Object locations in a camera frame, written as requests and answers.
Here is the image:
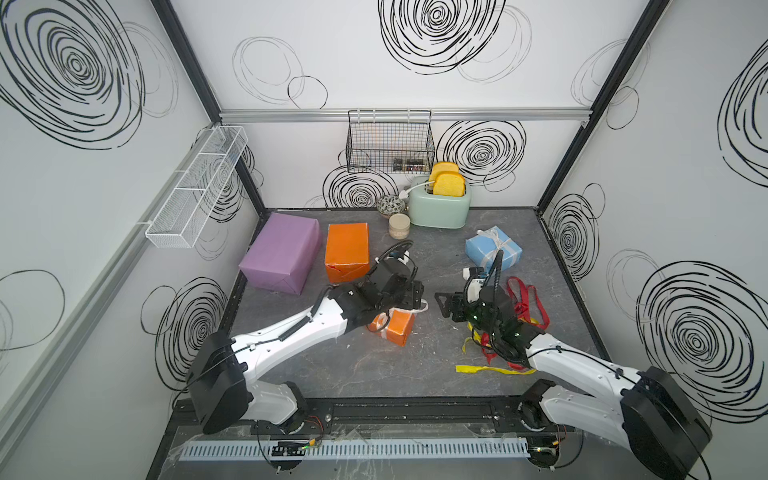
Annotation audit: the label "black wire basket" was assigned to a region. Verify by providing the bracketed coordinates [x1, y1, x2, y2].
[345, 109, 436, 174]

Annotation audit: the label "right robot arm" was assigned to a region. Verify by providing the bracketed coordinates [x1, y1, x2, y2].
[435, 253, 712, 479]

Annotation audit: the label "patterned ceramic bowl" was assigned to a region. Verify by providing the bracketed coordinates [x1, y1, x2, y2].
[376, 195, 407, 218]

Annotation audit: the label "blue gift box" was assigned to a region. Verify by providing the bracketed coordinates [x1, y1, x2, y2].
[464, 225, 524, 279]

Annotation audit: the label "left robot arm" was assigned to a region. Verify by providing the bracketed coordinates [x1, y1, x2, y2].
[186, 257, 424, 435]

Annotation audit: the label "front yellow sponge toast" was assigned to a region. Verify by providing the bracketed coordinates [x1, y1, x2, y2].
[432, 172, 466, 197]

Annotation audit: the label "rear yellow sponge toast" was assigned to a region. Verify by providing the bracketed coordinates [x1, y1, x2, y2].
[429, 161, 460, 181]

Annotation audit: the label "small jar with beige lid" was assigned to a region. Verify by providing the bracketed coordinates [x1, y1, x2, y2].
[388, 213, 411, 240]

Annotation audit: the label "yellow ribbon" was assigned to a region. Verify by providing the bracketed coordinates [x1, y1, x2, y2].
[455, 323, 536, 376]

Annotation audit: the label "grey slotted cable duct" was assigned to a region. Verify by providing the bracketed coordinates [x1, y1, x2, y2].
[178, 438, 530, 461]

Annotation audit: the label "mint green toaster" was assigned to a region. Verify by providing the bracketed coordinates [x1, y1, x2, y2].
[407, 175, 472, 229]

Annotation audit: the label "white mesh wall shelf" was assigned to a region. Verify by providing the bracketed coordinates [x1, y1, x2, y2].
[145, 124, 247, 249]

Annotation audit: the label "orange box red ribbon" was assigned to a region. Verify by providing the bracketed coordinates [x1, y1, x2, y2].
[324, 223, 370, 284]

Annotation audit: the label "purple gift box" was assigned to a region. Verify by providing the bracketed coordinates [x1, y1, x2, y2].
[239, 213, 321, 295]

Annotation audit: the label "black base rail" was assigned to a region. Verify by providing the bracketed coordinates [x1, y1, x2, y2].
[172, 395, 577, 436]

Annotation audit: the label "yellow sponge toast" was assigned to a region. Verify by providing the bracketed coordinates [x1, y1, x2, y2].
[429, 161, 460, 181]
[432, 172, 466, 197]

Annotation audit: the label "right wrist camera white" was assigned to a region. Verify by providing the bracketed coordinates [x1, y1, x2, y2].
[462, 267, 488, 303]

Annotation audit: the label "spice jars in basket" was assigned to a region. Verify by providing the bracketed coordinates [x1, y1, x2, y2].
[392, 158, 424, 173]

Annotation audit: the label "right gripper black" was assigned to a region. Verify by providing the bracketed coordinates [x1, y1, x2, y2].
[435, 289, 499, 341]

